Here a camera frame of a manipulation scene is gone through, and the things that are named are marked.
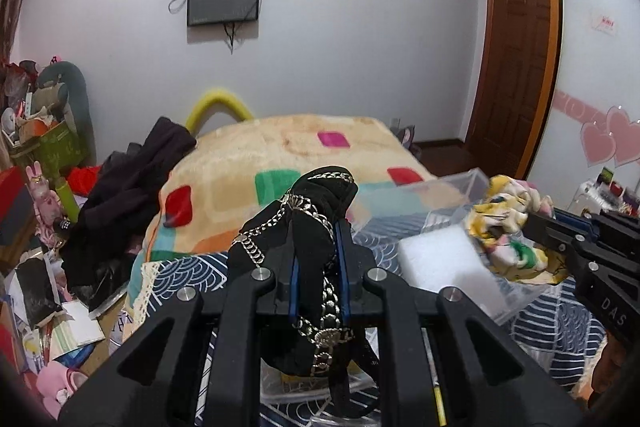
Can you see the red cloth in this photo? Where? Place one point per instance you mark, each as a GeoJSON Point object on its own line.
{"type": "Point", "coordinates": [82, 179]}

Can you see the black photo print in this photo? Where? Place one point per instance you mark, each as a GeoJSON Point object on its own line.
{"type": "Point", "coordinates": [37, 292]}

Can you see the brown wooden door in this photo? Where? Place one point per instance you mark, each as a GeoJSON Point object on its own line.
{"type": "Point", "coordinates": [515, 57]}

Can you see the grey green plush cushion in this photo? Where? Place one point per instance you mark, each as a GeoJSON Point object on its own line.
{"type": "Point", "coordinates": [70, 82]}

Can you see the green cardboard box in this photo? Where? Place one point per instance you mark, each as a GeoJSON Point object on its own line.
{"type": "Point", "coordinates": [55, 144]}

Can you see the white booklet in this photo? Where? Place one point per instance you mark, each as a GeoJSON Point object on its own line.
{"type": "Point", "coordinates": [75, 329]}

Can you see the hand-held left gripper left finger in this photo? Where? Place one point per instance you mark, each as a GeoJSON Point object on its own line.
{"type": "Point", "coordinates": [295, 279]}

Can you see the person's right hand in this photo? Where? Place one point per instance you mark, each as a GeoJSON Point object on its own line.
{"type": "Point", "coordinates": [607, 367]}

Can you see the red box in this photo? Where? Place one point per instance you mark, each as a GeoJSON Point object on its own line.
{"type": "Point", "coordinates": [15, 207]}

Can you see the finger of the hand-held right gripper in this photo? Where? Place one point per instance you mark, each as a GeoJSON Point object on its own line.
{"type": "Point", "coordinates": [555, 244]}
{"type": "Point", "coordinates": [565, 218]}

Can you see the blue wave pattern bedsheet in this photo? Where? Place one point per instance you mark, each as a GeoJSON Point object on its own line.
{"type": "Point", "coordinates": [192, 269]}

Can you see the pink slippers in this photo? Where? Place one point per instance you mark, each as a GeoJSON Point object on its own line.
{"type": "Point", "coordinates": [60, 384]}

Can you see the yellow floral cloth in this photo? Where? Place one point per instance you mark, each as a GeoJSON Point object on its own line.
{"type": "Point", "coordinates": [500, 217]}

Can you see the pink rabbit toy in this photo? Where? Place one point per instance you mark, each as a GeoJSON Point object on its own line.
{"type": "Point", "coordinates": [42, 199]}

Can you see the green bottle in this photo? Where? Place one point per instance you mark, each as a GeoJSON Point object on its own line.
{"type": "Point", "coordinates": [67, 202]}

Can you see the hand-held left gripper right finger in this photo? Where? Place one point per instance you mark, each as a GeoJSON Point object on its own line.
{"type": "Point", "coordinates": [342, 257]}

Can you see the yellow foam tube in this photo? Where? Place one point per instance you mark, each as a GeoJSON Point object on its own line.
{"type": "Point", "coordinates": [220, 99]}

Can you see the dark bag with pink print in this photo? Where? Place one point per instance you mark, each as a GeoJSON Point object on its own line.
{"type": "Point", "coordinates": [407, 137]}

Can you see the clear plastic storage box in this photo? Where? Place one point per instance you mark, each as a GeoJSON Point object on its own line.
{"type": "Point", "coordinates": [425, 197]}

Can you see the pink heart wall stickers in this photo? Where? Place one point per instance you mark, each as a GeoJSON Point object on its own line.
{"type": "Point", "coordinates": [612, 137]}

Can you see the beige blanket with coloured squares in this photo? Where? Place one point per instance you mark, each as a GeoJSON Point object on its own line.
{"type": "Point", "coordinates": [310, 147]}

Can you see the white side table with clutter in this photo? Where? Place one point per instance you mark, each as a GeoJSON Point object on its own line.
{"type": "Point", "coordinates": [607, 194]}

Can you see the white foam block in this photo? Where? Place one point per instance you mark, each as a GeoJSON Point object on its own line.
{"type": "Point", "coordinates": [445, 262]}

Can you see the pile of dark clothes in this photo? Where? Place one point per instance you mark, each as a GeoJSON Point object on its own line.
{"type": "Point", "coordinates": [130, 187]}

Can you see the white wall sticker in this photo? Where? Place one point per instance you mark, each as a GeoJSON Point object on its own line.
{"type": "Point", "coordinates": [604, 23]}

